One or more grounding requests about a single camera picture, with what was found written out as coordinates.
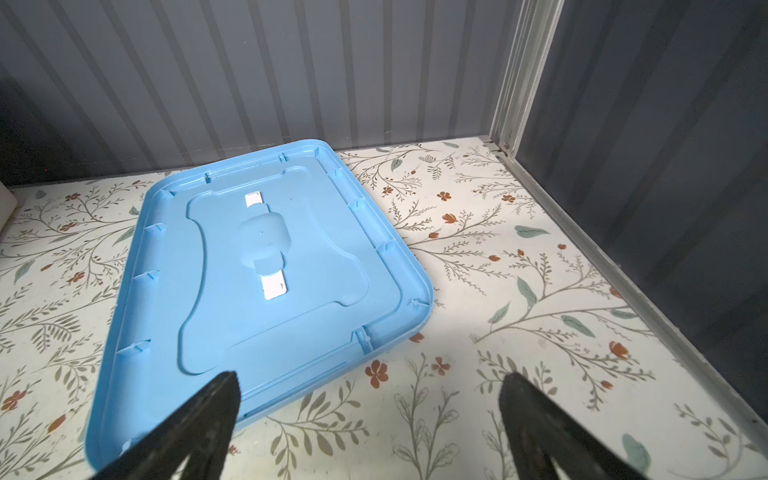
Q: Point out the blue plastic box lid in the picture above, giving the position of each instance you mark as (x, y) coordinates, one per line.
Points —
(276, 265)

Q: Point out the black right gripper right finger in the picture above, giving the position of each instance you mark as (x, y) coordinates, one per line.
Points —
(544, 440)

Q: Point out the white plastic storage box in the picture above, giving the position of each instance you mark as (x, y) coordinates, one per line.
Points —
(8, 204)

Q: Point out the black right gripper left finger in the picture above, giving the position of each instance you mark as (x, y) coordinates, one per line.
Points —
(194, 440)

